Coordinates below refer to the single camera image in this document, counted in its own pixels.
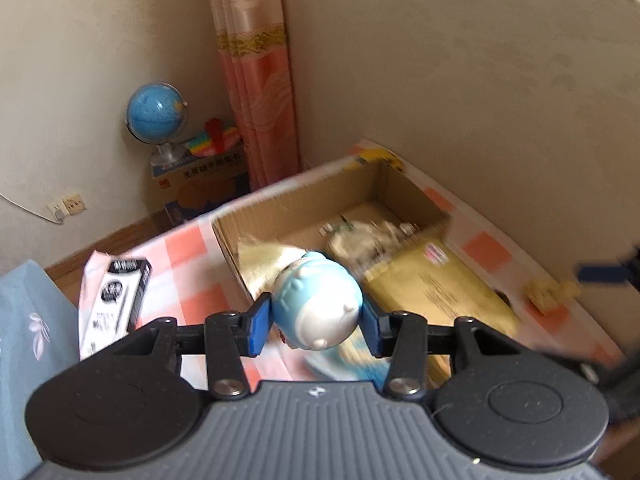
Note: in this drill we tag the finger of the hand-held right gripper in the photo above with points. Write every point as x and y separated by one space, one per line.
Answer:
602 272
620 380

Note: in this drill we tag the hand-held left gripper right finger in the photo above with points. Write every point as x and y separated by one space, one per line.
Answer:
371 331

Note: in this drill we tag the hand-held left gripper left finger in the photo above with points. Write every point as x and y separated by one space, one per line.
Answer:
260 327

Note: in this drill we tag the small yellow toy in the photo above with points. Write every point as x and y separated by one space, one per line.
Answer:
550 292

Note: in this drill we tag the blue and white toy figure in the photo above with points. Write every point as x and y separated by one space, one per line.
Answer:
315 300

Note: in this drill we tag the cardboard box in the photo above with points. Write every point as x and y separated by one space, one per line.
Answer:
390 195

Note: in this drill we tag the pale yellow cloth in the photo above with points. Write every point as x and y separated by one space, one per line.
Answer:
260 265

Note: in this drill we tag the yellow padded envelope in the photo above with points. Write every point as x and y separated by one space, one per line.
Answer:
450 285

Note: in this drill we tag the orange checkered tablecloth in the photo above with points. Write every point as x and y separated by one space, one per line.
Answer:
175 255

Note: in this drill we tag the black and white pen box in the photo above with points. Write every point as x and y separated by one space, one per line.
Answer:
117 300

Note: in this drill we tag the orange and blue carton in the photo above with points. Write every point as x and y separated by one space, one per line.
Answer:
200 180

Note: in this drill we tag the yellow toy car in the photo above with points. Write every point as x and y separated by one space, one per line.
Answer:
380 160

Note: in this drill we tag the rainbow pop toy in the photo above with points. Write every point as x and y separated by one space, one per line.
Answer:
200 145

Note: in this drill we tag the red plastic toy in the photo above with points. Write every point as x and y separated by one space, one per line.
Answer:
216 130

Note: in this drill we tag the blue-grey leaf print cushion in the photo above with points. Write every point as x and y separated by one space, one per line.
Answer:
30 340

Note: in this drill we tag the blue desk globe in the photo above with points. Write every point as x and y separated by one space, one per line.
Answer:
152 110

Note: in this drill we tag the pink patterned curtain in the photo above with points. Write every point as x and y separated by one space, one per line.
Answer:
250 85

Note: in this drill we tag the white wall socket with plug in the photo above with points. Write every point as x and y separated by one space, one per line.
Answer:
56 210

